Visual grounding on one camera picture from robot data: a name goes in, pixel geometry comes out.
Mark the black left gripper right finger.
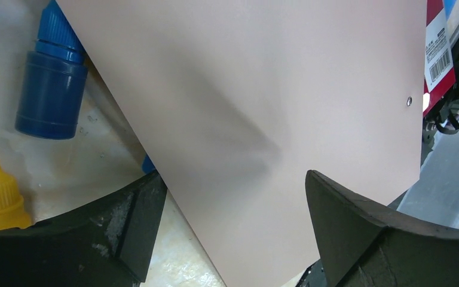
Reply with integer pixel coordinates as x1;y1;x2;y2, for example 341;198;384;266
305;170;459;286

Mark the beige pressure file folder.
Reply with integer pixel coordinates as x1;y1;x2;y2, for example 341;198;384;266
59;1;427;286

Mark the blue plastic folder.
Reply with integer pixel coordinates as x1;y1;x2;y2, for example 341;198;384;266
443;0;457;19

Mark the red translucent file folder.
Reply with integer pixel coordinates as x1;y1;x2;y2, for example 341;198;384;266
423;0;455;117

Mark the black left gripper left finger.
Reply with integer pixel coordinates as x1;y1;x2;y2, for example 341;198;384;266
0;172;167;286

